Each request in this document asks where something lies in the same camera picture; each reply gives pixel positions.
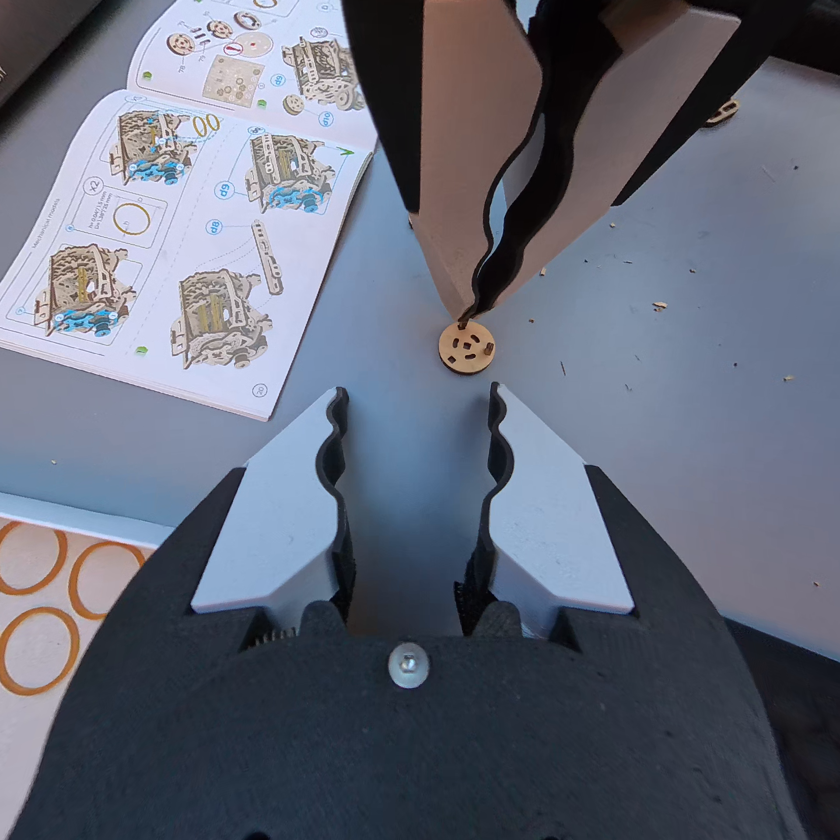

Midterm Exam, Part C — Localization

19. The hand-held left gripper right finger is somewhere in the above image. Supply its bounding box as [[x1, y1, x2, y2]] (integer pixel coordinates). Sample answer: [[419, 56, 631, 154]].
[[451, 382, 637, 641]]

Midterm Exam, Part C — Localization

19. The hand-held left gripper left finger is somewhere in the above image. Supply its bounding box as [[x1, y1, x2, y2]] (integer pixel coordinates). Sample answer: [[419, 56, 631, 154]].
[[189, 386, 358, 636]]

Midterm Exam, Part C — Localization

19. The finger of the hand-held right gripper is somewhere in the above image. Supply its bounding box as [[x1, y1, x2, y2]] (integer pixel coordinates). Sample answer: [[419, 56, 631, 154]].
[[472, 0, 744, 317], [408, 0, 572, 319]]

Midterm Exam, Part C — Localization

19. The round wooden disc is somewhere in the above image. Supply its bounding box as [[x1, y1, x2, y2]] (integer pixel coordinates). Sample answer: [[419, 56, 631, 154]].
[[437, 319, 497, 378]]

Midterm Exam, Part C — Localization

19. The grey desk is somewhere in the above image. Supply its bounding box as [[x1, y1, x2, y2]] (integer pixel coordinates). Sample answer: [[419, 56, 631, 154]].
[[0, 0, 840, 660]]

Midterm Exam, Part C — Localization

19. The orange rubber band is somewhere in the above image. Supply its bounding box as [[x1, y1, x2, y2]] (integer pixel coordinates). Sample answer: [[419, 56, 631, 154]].
[[68, 541, 147, 622], [0, 606, 81, 697], [0, 521, 69, 597]]

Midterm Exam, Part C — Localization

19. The model assembly instruction booklet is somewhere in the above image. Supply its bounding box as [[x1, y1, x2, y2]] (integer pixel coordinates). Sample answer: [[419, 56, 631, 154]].
[[0, 0, 380, 422]]

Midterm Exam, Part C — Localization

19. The black textured mat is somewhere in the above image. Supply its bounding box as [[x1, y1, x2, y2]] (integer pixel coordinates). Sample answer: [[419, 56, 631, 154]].
[[718, 610, 840, 840]]

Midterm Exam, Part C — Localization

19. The white tray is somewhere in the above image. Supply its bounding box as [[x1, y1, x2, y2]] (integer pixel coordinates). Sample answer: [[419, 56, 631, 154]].
[[0, 492, 173, 836]]

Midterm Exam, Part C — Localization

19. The black cardboard box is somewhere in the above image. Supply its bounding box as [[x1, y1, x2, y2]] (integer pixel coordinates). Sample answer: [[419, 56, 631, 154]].
[[0, 0, 106, 112]]

